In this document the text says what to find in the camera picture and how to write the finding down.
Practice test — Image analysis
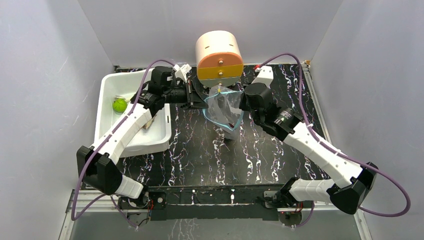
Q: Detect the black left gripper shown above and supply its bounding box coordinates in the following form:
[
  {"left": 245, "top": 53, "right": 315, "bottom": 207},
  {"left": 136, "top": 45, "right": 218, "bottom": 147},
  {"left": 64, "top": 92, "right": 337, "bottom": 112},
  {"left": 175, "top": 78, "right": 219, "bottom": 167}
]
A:
[{"left": 162, "top": 80, "right": 209, "bottom": 111}]

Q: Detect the clear zip top bag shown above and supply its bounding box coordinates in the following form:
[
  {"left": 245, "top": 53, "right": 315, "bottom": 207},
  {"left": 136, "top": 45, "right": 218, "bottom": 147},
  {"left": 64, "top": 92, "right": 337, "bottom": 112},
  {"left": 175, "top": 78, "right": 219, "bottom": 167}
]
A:
[{"left": 202, "top": 84, "right": 244, "bottom": 140}]

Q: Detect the grey toy fish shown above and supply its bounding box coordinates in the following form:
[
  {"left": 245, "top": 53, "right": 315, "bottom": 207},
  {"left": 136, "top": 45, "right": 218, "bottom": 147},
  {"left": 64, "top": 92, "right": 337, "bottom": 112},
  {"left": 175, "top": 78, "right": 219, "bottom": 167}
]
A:
[{"left": 142, "top": 117, "right": 155, "bottom": 130}]

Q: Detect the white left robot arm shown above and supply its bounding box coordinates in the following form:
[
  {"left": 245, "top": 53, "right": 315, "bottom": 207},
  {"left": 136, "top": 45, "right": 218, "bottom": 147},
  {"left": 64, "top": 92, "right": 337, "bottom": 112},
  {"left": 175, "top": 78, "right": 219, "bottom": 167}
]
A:
[{"left": 76, "top": 64, "right": 208, "bottom": 208}]

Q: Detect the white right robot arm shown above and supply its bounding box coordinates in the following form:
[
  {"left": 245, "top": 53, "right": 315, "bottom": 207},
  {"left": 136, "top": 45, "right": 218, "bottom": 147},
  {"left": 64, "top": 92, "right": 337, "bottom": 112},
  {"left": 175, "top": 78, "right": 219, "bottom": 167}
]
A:
[{"left": 239, "top": 83, "right": 376, "bottom": 215}]

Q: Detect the round orange drawer cabinet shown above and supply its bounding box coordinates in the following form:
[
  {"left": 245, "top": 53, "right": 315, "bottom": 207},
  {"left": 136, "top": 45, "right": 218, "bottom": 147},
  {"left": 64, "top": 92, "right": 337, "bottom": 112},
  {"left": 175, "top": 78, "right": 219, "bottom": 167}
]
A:
[{"left": 195, "top": 30, "right": 244, "bottom": 88}]

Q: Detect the white plastic bin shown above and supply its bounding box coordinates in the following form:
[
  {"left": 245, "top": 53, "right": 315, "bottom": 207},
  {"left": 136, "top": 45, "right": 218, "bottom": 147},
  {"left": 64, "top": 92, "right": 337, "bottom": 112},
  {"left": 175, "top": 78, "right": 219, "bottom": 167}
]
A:
[{"left": 94, "top": 69, "right": 172, "bottom": 161}]

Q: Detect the green toy apple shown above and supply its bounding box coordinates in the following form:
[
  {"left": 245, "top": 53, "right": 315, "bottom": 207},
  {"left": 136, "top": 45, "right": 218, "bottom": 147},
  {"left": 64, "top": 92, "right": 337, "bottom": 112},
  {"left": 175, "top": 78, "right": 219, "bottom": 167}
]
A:
[{"left": 112, "top": 98, "right": 128, "bottom": 114}]

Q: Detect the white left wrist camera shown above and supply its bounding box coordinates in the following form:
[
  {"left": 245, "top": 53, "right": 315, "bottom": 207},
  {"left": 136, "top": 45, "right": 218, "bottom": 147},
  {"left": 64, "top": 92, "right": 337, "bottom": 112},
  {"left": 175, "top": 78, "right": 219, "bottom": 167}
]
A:
[{"left": 172, "top": 63, "right": 192, "bottom": 83}]

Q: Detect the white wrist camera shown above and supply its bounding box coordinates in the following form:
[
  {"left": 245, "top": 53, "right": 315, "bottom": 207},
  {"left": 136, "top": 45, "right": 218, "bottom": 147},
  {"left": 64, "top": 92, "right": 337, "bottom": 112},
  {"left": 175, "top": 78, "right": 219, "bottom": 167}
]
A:
[
  {"left": 172, "top": 63, "right": 192, "bottom": 83},
  {"left": 252, "top": 65, "right": 274, "bottom": 88}
]

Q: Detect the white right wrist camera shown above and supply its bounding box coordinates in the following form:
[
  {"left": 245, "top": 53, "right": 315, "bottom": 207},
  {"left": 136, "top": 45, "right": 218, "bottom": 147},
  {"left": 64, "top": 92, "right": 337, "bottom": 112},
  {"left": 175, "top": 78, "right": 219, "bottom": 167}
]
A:
[{"left": 252, "top": 65, "right": 274, "bottom": 88}]

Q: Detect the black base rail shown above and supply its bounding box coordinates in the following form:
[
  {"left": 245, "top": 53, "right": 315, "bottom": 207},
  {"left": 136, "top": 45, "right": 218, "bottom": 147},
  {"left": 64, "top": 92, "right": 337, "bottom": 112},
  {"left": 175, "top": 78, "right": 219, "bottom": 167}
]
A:
[{"left": 118, "top": 184, "right": 313, "bottom": 227}]

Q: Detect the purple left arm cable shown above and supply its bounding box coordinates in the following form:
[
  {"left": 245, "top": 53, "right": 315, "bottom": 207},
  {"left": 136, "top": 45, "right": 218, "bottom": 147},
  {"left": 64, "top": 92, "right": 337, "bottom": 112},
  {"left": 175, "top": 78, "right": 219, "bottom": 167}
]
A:
[{"left": 70, "top": 59, "right": 176, "bottom": 229}]

